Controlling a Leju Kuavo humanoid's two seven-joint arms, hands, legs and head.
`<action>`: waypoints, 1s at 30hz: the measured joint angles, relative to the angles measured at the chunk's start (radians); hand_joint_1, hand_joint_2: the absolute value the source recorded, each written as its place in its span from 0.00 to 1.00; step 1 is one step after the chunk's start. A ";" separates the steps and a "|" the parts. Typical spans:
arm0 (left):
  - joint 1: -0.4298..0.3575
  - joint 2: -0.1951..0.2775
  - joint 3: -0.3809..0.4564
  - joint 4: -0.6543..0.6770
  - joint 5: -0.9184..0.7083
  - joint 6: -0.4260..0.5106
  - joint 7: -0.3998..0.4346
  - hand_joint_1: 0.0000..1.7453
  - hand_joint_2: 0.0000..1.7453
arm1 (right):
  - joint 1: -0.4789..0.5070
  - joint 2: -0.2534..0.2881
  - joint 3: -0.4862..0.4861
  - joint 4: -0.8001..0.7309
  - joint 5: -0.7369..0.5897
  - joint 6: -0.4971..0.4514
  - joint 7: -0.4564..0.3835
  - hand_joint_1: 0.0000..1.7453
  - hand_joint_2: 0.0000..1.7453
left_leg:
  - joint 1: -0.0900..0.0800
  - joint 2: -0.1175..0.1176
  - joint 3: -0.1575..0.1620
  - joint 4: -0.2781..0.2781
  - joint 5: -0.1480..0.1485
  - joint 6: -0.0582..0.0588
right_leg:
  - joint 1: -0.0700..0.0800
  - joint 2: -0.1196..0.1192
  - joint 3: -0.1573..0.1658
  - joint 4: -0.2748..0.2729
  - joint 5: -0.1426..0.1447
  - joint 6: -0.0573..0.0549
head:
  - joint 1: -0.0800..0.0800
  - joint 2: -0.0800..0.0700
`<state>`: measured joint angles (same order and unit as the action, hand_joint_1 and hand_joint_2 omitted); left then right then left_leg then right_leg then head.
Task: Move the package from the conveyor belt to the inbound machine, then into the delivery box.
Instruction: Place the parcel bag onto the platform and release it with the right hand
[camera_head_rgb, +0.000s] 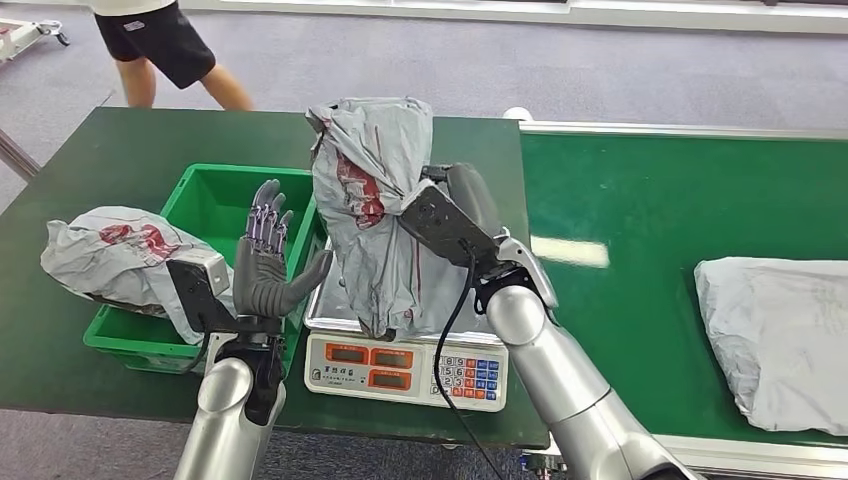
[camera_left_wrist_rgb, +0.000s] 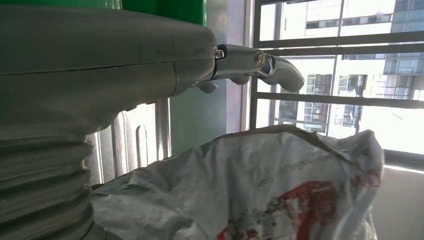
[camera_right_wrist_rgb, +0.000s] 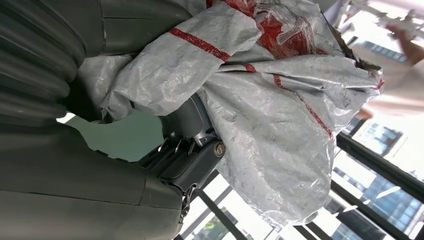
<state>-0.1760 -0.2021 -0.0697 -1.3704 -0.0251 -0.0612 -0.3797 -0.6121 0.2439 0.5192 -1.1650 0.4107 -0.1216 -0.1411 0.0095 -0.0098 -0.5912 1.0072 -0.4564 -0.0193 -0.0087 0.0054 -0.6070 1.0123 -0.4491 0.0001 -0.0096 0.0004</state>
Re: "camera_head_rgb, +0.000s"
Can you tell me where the large plain grey mailer bag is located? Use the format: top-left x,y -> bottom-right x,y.
693,256 -> 848,437

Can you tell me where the white wheeled cart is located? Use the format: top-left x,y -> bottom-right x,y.
0,17 -> 71,64

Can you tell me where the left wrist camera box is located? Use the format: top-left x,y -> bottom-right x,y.
165,248 -> 233,335

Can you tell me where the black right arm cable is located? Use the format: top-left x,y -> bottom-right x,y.
433,241 -> 505,480

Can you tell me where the grey mailer bag red logo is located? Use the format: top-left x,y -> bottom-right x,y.
305,97 -> 488,342

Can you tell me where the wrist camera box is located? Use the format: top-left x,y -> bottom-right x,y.
397,180 -> 503,270
165,248 -> 233,335

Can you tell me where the white electronic scale steel tray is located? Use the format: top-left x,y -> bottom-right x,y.
303,235 -> 510,413

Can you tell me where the green plastic crate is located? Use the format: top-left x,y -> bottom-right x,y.
82,163 -> 329,376

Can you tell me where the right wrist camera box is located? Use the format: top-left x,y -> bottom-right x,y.
397,180 -> 503,270

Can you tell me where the crumpled grey red-print mailer bag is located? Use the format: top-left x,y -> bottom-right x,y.
39,205 -> 236,346

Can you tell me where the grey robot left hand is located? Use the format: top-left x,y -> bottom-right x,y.
233,178 -> 334,319

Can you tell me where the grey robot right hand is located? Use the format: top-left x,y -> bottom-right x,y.
420,162 -> 505,241

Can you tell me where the person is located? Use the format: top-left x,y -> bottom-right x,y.
89,0 -> 255,112

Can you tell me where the brown metal bar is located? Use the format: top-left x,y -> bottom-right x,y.
0,129 -> 41,181

